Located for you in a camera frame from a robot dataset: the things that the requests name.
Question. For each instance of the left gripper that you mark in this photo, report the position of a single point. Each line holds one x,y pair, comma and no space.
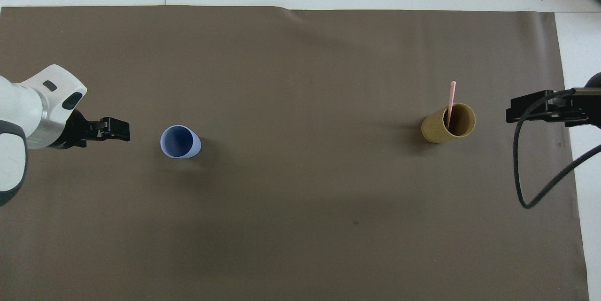
73,129

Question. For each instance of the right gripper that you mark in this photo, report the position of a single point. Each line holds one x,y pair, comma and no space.
589,108

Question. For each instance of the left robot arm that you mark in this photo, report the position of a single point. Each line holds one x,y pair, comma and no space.
23,104

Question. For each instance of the blue cup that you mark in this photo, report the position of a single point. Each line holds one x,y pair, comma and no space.
178,142

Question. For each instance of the pink chopstick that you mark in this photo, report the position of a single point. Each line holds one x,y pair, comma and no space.
451,101

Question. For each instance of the mustard yellow cup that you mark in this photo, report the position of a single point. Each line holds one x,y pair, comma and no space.
434,129

